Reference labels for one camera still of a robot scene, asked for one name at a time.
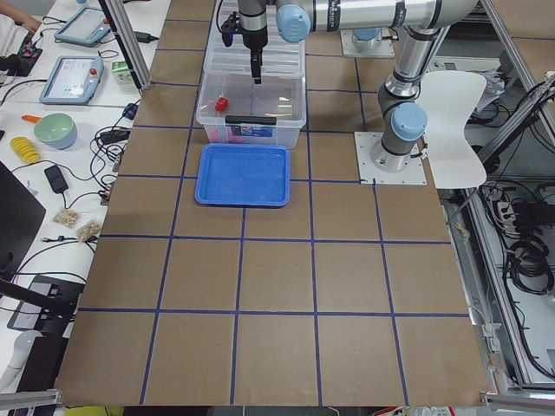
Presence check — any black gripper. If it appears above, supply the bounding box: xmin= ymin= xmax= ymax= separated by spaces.
xmin=238 ymin=0 xmax=267 ymax=84

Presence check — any clear plastic box lid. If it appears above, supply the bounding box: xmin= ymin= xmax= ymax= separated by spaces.
xmin=203 ymin=16 xmax=306 ymax=81

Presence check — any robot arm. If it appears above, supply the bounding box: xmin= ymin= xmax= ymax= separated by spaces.
xmin=222 ymin=1 xmax=475 ymax=172
xmin=351 ymin=28 xmax=399 ymax=50

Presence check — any red block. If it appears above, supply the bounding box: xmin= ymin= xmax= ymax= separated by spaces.
xmin=214 ymin=96 xmax=229 ymax=112

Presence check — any clear plastic storage box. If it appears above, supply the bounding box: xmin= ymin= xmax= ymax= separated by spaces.
xmin=196 ymin=74 xmax=306 ymax=149

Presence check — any blue plastic tray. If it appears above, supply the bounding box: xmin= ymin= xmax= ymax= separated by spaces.
xmin=195 ymin=144 xmax=291 ymax=208

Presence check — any green white carton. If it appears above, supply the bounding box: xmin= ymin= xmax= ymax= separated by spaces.
xmin=110 ymin=61 xmax=134 ymax=85

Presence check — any teach pendant tablet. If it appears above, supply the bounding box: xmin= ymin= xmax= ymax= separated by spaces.
xmin=54 ymin=7 xmax=111 ymax=47
xmin=39 ymin=55 xmax=104 ymax=106

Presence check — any white chair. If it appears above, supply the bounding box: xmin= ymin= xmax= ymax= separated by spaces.
xmin=416 ymin=70 xmax=486 ymax=189

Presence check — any green bowl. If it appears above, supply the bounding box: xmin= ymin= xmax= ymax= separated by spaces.
xmin=34 ymin=113 xmax=77 ymax=150

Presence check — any black power adapter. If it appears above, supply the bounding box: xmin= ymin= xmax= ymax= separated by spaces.
xmin=44 ymin=166 xmax=69 ymax=194

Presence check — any toy carrot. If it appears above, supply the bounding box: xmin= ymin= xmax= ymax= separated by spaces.
xmin=22 ymin=114 xmax=42 ymax=123

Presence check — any yellow toy corn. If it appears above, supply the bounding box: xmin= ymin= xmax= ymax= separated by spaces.
xmin=10 ymin=136 xmax=42 ymax=165

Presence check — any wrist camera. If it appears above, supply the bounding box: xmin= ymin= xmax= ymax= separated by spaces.
xmin=219 ymin=12 xmax=241 ymax=48

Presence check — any black box latch handle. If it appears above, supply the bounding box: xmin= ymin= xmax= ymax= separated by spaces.
xmin=225 ymin=114 xmax=278 ymax=126

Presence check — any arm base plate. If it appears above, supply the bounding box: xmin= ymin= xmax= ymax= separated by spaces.
xmin=355 ymin=132 xmax=428 ymax=186
xmin=340 ymin=28 xmax=395 ymax=59

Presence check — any aluminium frame post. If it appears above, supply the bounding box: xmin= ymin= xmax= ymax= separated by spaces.
xmin=98 ymin=0 xmax=152 ymax=91

